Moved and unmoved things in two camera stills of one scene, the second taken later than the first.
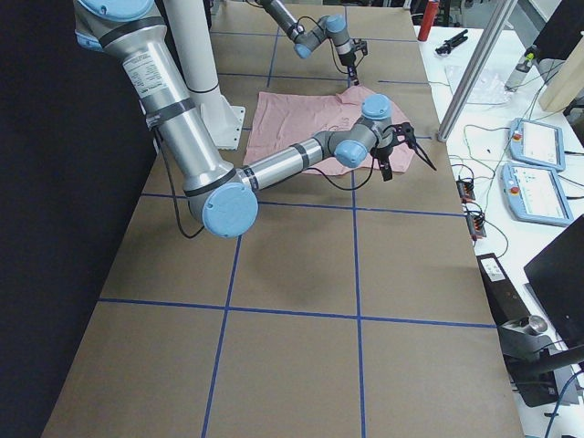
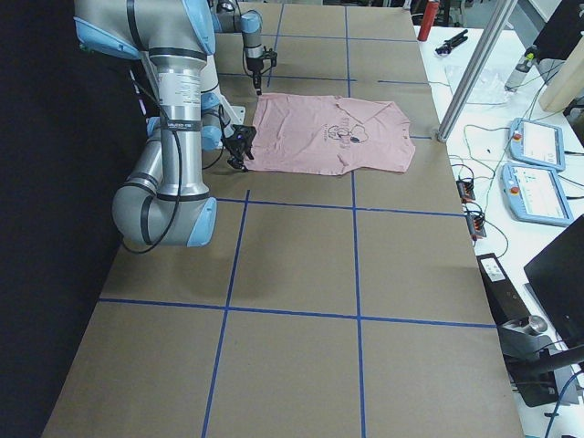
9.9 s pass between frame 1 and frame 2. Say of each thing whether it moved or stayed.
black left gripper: moved
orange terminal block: stayed
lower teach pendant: stayed
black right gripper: moved
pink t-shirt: stayed
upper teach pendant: stayed
